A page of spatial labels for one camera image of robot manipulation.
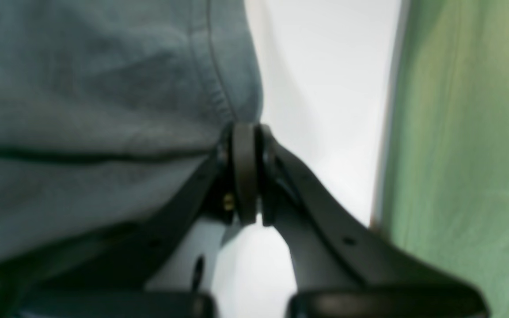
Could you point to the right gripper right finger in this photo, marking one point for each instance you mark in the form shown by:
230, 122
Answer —
342, 269

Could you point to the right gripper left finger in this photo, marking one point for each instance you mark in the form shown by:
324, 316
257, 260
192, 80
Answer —
165, 268

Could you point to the dark grey t-shirt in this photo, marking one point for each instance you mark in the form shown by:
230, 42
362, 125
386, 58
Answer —
106, 108

